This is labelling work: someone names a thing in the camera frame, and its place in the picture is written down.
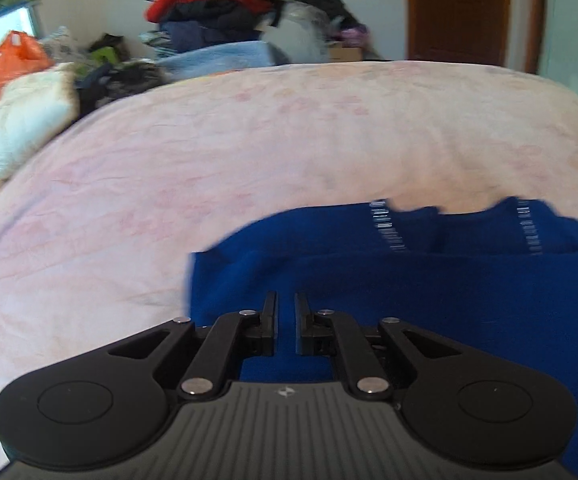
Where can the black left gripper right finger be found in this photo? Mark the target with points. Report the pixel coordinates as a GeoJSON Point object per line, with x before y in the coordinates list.
{"type": "Point", "coordinates": [462, 403]}

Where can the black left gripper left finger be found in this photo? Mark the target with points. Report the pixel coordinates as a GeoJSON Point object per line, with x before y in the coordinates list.
{"type": "Point", "coordinates": [110, 403]}

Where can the blue knit sweater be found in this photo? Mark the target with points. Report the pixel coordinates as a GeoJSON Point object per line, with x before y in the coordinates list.
{"type": "Point", "coordinates": [503, 280]}

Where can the dark clothes pile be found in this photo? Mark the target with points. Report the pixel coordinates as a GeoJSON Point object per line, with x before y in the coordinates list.
{"type": "Point", "coordinates": [200, 24]}

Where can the pink floral bed sheet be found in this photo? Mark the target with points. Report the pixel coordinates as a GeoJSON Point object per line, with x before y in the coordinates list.
{"type": "Point", "coordinates": [97, 229]}

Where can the white quilted pillow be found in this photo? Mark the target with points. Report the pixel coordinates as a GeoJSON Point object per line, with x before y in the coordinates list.
{"type": "Point", "coordinates": [33, 110]}

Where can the black leopard print garment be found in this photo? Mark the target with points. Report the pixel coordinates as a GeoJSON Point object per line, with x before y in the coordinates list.
{"type": "Point", "coordinates": [109, 83]}

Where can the orange plastic bag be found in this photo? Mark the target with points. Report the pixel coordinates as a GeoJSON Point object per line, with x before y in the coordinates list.
{"type": "Point", "coordinates": [21, 55]}

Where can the light blue folded blanket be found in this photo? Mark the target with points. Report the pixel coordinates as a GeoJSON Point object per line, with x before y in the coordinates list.
{"type": "Point", "coordinates": [223, 58]}

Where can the brown wooden door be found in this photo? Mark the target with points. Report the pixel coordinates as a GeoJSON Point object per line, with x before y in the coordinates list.
{"type": "Point", "coordinates": [506, 33]}

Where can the clear plastic bag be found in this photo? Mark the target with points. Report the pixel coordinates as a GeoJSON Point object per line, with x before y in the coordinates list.
{"type": "Point", "coordinates": [300, 33]}

